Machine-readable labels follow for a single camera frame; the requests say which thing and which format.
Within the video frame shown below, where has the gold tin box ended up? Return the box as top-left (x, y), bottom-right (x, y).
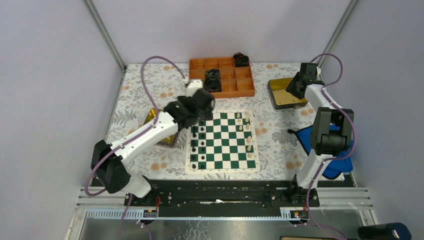
top-left (143, 107), bottom-right (180, 149)
top-left (267, 78), bottom-right (308, 112)

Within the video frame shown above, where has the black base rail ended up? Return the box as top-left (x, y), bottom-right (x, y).
top-left (124, 180), bottom-right (320, 218)

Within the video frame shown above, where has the right gold tin box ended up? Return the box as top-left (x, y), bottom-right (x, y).
top-left (267, 78), bottom-right (308, 112)

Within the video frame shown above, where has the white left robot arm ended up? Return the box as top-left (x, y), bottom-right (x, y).
top-left (89, 88), bottom-right (215, 206)

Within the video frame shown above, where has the blue cloth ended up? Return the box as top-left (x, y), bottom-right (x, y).
top-left (287, 125), bottom-right (354, 180)

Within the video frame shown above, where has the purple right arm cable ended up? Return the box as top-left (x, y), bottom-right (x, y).
top-left (303, 53), bottom-right (357, 239)

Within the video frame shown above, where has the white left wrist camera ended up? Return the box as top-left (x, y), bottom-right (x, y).
top-left (185, 78), bottom-right (204, 97)

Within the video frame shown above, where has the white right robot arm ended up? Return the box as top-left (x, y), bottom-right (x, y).
top-left (286, 62), bottom-right (354, 206)

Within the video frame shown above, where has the orange wooden compartment tray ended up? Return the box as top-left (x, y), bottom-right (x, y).
top-left (189, 56), bottom-right (256, 99)

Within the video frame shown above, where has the rolled dark tie middle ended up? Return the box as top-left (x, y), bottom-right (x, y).
top-left (204, 68), bottom-right (222, 93)

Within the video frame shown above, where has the dark cylinder bottle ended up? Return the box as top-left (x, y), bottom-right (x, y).
top-left (358, 222), bottom-right (412, 240)

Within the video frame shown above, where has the rolled dark tie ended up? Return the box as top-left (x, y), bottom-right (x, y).
top-left (233, 52), bottom-right (250, 68)
top-left (204, 68), bottom-right (222, 93)

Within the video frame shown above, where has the rolled dark tie top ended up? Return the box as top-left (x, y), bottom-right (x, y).
top-left (233, 52), bottom-right (250, 68)

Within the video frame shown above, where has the left gold tin box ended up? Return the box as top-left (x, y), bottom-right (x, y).
top-left (143, 107), bottom-right (180, 149)

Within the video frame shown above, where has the floral table mat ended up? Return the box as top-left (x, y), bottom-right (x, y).
top-left (105, 63), bottom-right (315, 180)

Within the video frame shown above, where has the aluminium frame rail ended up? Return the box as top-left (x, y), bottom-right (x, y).
top-left (310, 187), bottom-right (374, 211)

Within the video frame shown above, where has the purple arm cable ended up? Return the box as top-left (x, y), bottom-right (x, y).
top-left (83, 55), bottom-right (188, 240)
top-left (303, 53), bottom-right (357, 239)

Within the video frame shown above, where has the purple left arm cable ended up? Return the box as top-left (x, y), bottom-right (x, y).
top-left (83, 55), bottom-right (188, 240)

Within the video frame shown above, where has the green white chess board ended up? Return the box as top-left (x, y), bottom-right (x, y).
top-left (185, 109), bottom-right (260, 174)

